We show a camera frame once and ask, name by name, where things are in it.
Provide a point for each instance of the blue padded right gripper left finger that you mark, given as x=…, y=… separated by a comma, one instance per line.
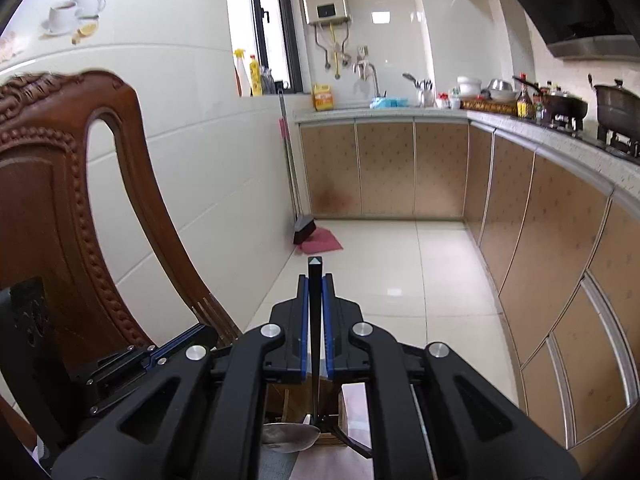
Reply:
x=198, y=419

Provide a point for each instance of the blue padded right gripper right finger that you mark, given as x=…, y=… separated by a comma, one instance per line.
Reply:
x=431, y=414

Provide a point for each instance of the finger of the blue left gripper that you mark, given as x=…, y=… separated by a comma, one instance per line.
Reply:
x=201, y=334

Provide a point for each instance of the large steel ladle spoon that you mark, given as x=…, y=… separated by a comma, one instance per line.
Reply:
x=289, y=437

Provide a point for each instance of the black chopstick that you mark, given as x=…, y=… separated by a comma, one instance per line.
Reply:
x=315, y=266

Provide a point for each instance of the kitchen counter with cabinets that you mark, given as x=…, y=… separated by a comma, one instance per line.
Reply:
x=526, y=259

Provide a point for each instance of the steel kitchen faucet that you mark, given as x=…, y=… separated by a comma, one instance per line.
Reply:
x=364, y=69

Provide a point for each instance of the bamboo utensil holder box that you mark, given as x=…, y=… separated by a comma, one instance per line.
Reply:
x=293, y=404

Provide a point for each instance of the grey lilac striped cloth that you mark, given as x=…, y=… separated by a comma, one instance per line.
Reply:
x=325, y=462

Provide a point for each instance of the broom with pink dustpan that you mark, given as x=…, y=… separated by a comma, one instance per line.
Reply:
x=307, y=236

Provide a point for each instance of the carved dark wooden chair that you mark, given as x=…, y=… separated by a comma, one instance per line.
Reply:
x=47, y=226

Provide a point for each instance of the yellow detergent bottle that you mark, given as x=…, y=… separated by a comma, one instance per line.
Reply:
x=255, y=76

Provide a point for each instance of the blue cloth at sink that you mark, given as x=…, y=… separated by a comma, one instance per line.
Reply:
x=383, y=103

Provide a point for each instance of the white utensil cup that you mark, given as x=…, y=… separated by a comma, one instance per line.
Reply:
x=424, y=90

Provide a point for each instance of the soy sauce bottle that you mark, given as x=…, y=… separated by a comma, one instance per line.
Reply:
x=524, y=104

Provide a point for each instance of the black wok pan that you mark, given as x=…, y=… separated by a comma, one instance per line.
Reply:
x=557, y=106

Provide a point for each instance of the steel bowl on counter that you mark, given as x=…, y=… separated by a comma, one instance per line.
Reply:
x=501, y=91

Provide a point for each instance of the white bowl stack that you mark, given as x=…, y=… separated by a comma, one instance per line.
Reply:
x=469, y=87

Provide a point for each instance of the dark cooking pot with lid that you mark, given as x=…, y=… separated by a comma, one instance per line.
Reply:
x=617, y=110

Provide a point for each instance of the black range hood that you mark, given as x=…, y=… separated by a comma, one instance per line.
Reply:
x=587, y=29

